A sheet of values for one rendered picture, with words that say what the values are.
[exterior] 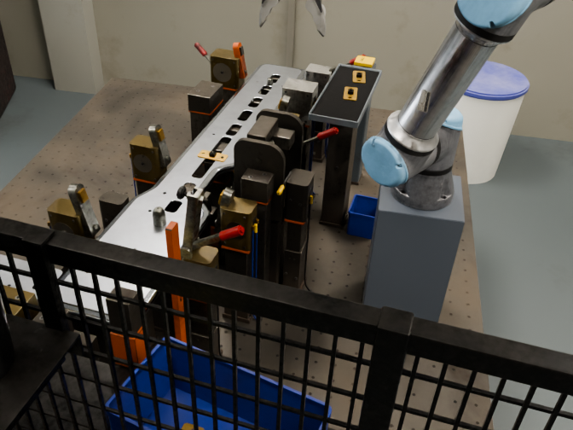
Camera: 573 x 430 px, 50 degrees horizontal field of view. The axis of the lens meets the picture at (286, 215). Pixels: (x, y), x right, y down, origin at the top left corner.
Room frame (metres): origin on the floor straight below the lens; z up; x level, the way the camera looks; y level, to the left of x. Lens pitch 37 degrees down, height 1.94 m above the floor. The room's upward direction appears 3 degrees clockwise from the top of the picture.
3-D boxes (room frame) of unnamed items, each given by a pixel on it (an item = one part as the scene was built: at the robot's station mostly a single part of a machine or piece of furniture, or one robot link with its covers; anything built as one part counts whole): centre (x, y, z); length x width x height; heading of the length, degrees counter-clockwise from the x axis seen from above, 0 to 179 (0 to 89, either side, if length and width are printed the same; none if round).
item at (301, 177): (1.32, -0.04, 0.89); 0.09 x 0.08 x 0.38; 75
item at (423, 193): (1.25, -0.33, 1.15); 0.15 x 0.15 x 0.10
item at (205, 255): (1.04, 0.17, 0.87); 0.10 x 0.07 x 0.35; 75
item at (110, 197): (1.32, 0.47, 0.84); 0.10 x 0.05 x 0.29; 75
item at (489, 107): (3.19, -1.05, 0.29); 0.47 x 0.47 x 0.58
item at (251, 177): (1.26, 0.08, 0.91); 0.07 x 0.05 x 0.42; 75
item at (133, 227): (1.56, 0.23, 1.00); 1.38 x 0.22 x 0.02; 165
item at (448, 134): (1.25, -0.32, 1.27); 0.13 x 0.12 x 0.14; 137
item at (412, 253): (1.25, -0.33, 0.90); 0.20 x 0.20 x 0.40; 82
